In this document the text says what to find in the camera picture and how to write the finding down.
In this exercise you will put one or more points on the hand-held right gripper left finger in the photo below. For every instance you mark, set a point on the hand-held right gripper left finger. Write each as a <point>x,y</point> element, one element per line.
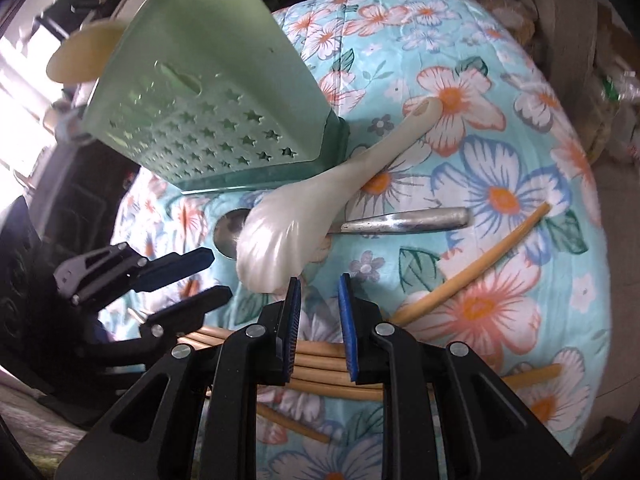
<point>292,330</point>

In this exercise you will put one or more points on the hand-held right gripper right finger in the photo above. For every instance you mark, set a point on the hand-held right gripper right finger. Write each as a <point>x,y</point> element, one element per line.
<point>349,330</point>

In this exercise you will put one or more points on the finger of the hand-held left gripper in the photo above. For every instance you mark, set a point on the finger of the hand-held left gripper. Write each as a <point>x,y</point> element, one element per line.
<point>185,262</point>
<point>200,305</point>

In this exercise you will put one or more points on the bamboo chopsticks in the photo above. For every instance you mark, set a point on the bamboo chopsticks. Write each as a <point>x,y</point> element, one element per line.
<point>320,347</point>

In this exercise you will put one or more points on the bamboo chopstick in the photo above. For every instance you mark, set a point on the bamboo chopstick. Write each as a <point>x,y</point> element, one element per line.
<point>320,360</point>
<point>320,373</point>
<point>475,270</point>
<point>295,425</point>
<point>530,375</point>
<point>330,390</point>

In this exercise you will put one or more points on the white plastic rice spoon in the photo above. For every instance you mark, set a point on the white plastic rice spoon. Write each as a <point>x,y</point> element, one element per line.
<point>300,210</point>

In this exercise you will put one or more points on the metal spoon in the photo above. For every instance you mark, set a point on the metal spoon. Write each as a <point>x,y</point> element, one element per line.
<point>410,222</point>

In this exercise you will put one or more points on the green plastic utensil holder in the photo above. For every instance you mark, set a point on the green plastic utensil holder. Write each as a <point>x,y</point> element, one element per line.
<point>210,60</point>

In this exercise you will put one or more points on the cream rice paddle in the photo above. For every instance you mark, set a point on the cream rice paddle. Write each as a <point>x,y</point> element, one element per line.
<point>75,57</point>

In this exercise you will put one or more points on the floral blanket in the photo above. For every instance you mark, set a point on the floral blanket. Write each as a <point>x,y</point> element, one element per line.
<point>500,135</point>

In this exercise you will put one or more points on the crumpled clear plastic bag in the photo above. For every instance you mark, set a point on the crumpled clear plastic bag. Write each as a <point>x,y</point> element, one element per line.
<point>617,105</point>

